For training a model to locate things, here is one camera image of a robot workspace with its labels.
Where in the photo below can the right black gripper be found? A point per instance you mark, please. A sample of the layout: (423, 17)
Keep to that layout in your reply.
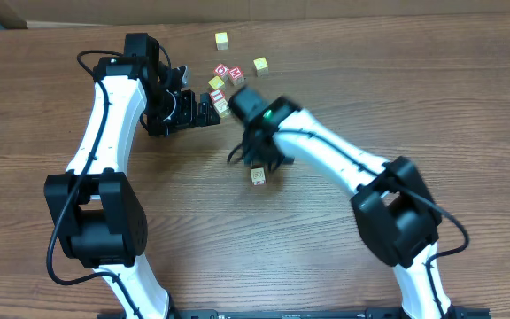
(259, 156)

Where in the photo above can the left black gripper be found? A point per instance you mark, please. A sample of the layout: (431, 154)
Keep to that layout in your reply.
(189, 109)

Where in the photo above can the cream block red X side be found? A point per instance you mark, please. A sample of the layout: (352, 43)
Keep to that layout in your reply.
(258, 176)

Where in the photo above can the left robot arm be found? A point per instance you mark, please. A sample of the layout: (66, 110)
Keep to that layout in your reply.
(100, 227)

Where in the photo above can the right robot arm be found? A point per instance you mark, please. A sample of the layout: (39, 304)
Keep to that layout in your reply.
(395, 213)

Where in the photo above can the cream picture block yellow side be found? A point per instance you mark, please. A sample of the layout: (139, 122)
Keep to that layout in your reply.
(221, 106)

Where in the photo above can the red I letter block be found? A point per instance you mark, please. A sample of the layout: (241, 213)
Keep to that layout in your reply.
(217, 95)

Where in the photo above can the yellow block left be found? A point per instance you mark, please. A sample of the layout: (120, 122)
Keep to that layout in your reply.
(216, 83)

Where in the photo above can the red C letter block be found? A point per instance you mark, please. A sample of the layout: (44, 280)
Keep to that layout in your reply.
(222, 71)

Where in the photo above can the red M letter block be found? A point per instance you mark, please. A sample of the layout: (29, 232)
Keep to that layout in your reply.
(236, 75)

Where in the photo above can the yellow block right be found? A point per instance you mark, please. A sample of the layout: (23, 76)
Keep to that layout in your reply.
(261, 66)

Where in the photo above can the yellow block far top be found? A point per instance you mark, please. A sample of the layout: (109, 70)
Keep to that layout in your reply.
(221, 40)

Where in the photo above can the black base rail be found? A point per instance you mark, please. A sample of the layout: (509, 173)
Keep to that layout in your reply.
(370, 313)

